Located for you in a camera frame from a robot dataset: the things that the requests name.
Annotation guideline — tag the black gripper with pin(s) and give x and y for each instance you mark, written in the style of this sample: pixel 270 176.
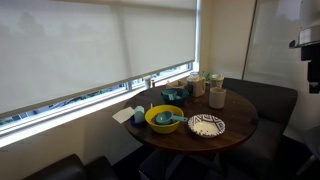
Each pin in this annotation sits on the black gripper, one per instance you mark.
pixel 315 66

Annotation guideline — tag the beige ceramic mug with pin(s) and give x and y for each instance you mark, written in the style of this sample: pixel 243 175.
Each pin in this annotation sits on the beige ceramic mug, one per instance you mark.
pixel 217 98

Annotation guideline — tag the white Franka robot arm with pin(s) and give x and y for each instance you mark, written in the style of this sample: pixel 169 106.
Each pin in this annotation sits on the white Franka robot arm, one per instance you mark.
pixel 310 20

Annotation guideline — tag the patterned paper cup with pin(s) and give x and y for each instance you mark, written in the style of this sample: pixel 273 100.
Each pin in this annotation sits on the patterned paper cup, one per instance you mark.
pixel 217 82

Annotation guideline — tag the white and black patterned plate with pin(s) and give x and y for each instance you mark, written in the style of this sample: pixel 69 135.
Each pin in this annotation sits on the white and black patterned plate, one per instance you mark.
pixel 206 126

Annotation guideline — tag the teal measuring cup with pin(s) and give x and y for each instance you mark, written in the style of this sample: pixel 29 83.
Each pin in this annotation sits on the teal measuring cup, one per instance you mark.
pixel 164 118

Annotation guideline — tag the small green plant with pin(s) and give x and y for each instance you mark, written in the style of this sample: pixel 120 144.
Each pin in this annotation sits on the small green plant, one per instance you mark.
pixel 207 77

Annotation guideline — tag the glass jar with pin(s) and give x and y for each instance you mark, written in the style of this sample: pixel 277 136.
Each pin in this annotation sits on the glass jar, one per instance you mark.
pixel 196 85

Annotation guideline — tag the light wooden box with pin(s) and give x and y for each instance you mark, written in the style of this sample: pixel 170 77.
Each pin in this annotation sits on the light wooden box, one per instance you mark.
pixel 176 84

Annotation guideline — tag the dark teal bowl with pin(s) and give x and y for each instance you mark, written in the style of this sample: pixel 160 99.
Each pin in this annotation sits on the dark teal bowl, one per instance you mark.
pixel 175 100

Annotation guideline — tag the yellow bowl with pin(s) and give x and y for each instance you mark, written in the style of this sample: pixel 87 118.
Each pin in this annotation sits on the yellow bowl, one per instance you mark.
pixel 163 128

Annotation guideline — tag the white plastic spoon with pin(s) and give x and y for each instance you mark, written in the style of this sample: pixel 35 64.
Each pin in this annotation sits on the white plastic spoon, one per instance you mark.
pixel 151 105

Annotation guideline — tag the small grey canister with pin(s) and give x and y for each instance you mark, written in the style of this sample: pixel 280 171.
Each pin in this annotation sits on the small grey canister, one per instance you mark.
pixel 147 82

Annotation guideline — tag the small blue dish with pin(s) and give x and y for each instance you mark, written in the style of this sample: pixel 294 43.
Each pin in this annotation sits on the small blue dish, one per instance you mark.
pixel 133 122

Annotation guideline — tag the white paper napkin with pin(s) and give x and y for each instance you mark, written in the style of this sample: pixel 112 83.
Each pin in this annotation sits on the white paper napkin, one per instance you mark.
pixel 122 115

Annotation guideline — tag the large white roller blind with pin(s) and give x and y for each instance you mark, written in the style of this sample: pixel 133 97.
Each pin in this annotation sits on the large white roller blind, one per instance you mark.
pixel 83 50

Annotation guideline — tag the black leather chair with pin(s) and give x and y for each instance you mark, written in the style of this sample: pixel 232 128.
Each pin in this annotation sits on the black leather chair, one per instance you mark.
pixel 73 168

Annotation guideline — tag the glossy white wall panel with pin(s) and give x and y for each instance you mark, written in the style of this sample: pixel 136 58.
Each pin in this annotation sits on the glossy white wall panel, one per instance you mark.
pixel 270 40

